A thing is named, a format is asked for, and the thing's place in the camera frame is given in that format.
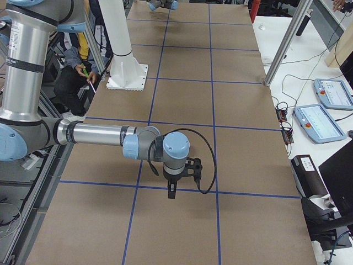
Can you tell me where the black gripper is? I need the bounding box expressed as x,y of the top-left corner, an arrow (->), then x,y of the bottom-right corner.
163,169 -> 184,199

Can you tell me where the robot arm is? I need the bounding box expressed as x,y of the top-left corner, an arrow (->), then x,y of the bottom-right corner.
147,0 -> 179,11
1,1 -> 191,199

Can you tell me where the brown paper table mat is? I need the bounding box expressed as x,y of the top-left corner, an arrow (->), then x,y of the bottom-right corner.
26,1 -> 316,264

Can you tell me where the small electronics board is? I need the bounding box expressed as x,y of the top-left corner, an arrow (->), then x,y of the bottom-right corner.
275,107 -> 293,145

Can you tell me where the seated person in jacket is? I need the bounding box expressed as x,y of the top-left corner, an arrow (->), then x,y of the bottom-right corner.
54,1 -> 112,121

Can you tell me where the black box with label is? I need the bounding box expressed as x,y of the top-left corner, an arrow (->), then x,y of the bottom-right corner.
290,155 -> 329,199

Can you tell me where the green pen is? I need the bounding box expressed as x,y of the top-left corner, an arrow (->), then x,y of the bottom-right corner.
81,63 -> 89,78

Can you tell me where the near teach pendant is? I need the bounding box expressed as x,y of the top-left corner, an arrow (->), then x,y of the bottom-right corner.
293,104 -> 347,144

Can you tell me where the teach pendant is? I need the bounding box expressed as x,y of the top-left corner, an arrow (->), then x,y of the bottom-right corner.
314,79 -> 352,110
293,104 -> 347,144

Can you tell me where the black computer monitor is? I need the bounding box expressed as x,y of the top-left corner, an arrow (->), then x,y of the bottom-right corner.
319,140 -> 352,216

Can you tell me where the far teach pendant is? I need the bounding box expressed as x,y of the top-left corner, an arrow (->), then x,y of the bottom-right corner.
314,79 -> 352,110

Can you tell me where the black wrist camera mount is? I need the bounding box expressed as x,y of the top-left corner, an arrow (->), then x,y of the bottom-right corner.
183,157 -> 203,184

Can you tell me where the black camera cable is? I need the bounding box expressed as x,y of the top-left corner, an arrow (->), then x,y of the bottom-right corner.
173,128 -> 217,194

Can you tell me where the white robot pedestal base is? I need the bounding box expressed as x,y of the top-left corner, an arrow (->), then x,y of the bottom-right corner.
99,0 -> 148,91

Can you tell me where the aluminium frame post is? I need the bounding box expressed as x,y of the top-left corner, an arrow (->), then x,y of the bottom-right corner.
264,0 -> 313,87

